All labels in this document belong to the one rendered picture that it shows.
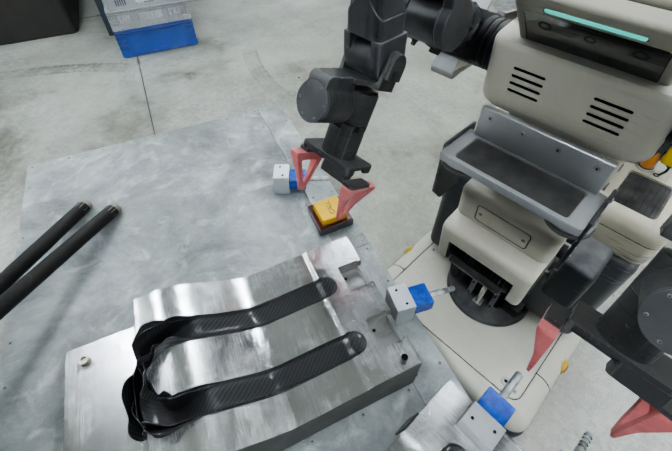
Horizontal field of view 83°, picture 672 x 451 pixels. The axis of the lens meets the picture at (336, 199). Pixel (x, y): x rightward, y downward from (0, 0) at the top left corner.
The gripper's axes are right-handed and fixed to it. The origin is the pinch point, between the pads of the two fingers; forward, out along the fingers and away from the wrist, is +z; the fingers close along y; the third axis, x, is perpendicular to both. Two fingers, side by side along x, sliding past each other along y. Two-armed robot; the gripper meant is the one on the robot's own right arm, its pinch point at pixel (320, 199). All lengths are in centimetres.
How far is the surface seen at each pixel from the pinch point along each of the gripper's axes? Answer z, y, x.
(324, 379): 17.7, 19.0, -10.2
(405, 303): 11.6, 18.9, 8.7
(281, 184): 11.6, -21.7, 13.2
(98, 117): 86, -228, 50
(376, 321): 13.8, 17.8, 2.4
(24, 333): 40, -27, -35
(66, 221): 30, -45, -23
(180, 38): 38, -282, 128
